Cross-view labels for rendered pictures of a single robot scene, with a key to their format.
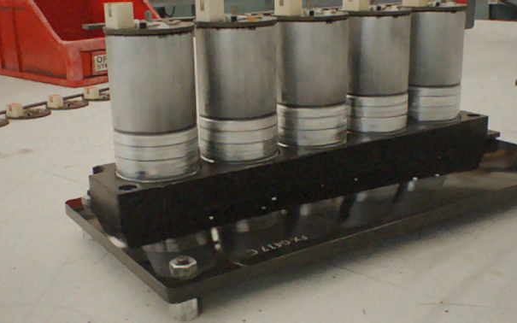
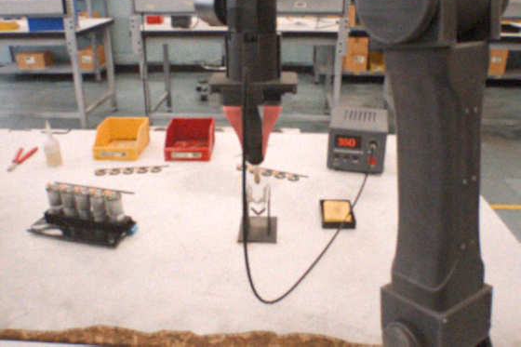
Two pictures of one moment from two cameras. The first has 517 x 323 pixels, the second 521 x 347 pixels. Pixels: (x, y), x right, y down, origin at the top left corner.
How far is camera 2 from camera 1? 75 cm
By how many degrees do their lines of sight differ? 45
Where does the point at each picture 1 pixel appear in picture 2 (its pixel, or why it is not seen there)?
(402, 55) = (96, 206)
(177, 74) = (51, 197)
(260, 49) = (64, 197)
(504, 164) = (103, 236)
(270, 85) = (68, 203)
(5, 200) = not seen: hidden behind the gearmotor
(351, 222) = (58, 233)
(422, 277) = (56, 246)
